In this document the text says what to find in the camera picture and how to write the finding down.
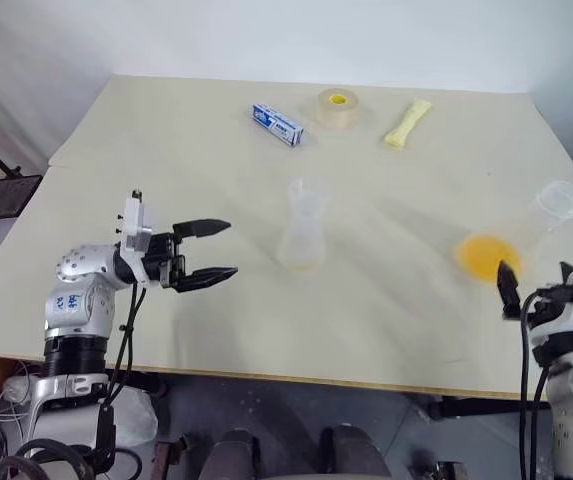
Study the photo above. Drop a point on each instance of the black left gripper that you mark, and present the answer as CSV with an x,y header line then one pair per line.
x,y
162,260

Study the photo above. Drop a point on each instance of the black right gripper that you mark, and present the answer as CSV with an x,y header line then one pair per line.
x,y
550,299

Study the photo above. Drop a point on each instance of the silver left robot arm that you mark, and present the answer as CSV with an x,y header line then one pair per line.
x,y
73,300

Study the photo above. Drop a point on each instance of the clear cup with orange liquid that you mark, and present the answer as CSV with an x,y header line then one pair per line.
x,y
486,255

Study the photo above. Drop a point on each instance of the clear plastic bottle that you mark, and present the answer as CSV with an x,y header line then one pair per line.
x,y
303,235

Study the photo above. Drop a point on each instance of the cup with orange juice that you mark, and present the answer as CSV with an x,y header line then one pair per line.
x,y
558,202

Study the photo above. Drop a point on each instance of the blue and white small box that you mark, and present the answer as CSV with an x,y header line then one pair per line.
x,y
276,124

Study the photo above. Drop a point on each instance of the clear plastic bag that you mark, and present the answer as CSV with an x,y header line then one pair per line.
x,y
136,415

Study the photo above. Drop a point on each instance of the clear tape roll yellow core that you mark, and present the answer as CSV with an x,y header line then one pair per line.
x,y
336,109

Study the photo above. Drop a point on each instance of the yellow snack packet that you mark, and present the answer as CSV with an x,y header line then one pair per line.
x,y
408,125

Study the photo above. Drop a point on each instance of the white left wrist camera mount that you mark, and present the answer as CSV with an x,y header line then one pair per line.
x,y
135,225

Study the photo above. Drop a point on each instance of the black table frame bar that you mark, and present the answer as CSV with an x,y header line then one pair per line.
x,y
481,407

